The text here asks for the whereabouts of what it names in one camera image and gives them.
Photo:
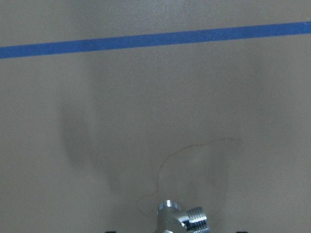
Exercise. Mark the small chrome pipe fitting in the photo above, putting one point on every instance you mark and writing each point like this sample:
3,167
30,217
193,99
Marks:
172,219

